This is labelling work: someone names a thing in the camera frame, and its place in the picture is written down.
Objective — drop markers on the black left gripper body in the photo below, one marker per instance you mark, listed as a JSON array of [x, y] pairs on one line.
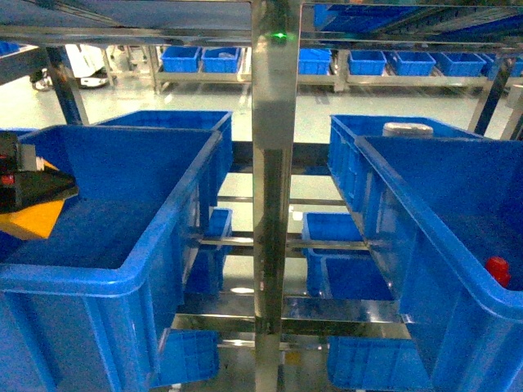
[[29, 180]]

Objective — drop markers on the yellow two-stud toy block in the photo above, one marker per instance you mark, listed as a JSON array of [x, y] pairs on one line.
[[35, 222]]

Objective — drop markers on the red one-stud toy block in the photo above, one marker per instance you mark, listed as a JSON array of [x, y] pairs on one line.
[[498, 268]]

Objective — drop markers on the large blue bin left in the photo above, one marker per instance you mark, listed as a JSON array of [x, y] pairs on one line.
[[88, 308]]

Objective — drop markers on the large blue bin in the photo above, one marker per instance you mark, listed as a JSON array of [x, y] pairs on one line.
[[88, 308], [434, 211]]

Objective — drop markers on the blue bin behind left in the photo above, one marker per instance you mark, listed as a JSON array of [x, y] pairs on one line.
[[197, 122]]

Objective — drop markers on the blue bin behind right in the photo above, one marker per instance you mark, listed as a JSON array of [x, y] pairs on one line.
[[345, 161]]

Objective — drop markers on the white cylindrical container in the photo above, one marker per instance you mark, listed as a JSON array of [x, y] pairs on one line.
[[407, 129]]

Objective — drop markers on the large blue bin right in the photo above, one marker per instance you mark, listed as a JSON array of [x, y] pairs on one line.
[[434, 211]]

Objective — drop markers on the stainless steel rack frame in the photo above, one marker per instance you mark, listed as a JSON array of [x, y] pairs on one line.
[[274, 30]]

